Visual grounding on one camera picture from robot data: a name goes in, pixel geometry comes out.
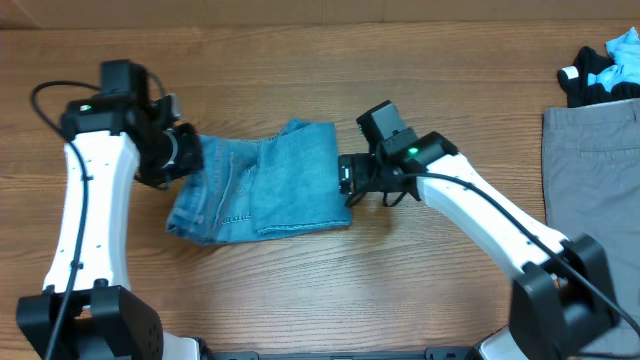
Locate blue denim jeans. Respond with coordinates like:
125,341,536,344
166,119,352,245

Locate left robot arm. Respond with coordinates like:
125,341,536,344
16,60,211,360

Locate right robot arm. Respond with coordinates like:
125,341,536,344
338,101,621,359

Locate grey trousers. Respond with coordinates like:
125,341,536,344
541,97,640,359

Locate black garment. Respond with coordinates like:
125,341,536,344
556,46,639,108

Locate light blue cloth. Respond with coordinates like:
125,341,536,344
587,27,639,92

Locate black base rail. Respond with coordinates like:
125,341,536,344
205,346,480,360

